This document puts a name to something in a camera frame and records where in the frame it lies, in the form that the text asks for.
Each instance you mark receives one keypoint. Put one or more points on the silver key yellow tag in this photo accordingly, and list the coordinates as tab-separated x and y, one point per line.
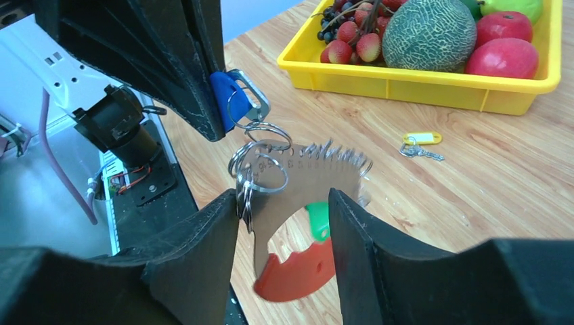
414	142

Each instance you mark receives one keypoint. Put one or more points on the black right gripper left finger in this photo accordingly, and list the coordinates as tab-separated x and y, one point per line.
42	286

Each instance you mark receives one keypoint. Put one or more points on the red cherry bunch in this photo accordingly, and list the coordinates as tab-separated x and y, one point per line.
360	42

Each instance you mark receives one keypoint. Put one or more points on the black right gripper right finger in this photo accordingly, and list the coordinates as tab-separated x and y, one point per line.
385	276

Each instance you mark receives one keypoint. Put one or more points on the green key tag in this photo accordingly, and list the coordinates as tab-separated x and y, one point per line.
319	220

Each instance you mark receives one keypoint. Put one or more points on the dark green lime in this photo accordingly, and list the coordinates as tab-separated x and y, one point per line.
474	8

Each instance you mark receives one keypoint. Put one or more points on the dark purple grape bunch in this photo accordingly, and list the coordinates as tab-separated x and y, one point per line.
332	18

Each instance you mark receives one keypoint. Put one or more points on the light green apple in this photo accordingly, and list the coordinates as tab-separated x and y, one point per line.
532	9

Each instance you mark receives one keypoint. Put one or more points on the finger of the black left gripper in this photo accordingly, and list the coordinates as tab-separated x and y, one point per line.
207	15
152	46

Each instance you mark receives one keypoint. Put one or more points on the yellow plastic fruit tray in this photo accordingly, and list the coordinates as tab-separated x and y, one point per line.
300	58

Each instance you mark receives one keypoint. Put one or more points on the pink red apple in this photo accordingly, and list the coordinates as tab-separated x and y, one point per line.
505	57

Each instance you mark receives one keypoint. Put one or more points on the silver key blue tag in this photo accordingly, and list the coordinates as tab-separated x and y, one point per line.
238	97

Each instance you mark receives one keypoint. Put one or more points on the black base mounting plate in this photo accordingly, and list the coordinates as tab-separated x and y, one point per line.
152	202

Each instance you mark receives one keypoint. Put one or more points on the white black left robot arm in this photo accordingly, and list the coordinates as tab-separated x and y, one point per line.
105	109

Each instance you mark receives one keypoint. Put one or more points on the green netted melon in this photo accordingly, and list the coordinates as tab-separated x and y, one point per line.
436	36

